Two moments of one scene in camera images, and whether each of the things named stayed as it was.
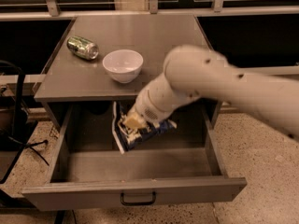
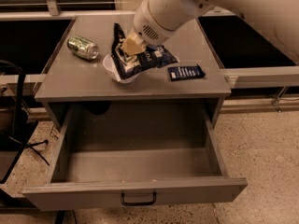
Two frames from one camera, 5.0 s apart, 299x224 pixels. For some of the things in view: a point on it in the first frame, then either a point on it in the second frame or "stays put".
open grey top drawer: (87, 168) stays put
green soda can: (82, 48) stays put
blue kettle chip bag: (128, 133) -> (128, 65)
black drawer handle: (135, 203) stays put
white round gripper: (146, 109) -> (146, 25)
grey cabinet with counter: (109, 59) stays put
